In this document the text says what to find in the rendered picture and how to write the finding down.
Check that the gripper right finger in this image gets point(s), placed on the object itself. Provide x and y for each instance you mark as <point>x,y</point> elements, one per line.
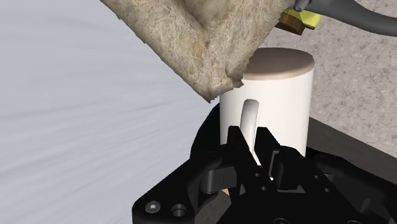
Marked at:
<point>335,186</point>

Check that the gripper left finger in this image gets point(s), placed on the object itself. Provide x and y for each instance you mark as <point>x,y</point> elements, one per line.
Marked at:
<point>173,198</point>

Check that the white mug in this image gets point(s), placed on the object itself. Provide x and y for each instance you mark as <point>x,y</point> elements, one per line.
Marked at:
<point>279,108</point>

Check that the beige fuzzy cushion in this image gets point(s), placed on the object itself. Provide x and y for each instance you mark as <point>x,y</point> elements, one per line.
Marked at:
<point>192,43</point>

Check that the yellow and brown block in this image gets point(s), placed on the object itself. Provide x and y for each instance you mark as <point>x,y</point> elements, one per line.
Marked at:
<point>297,21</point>

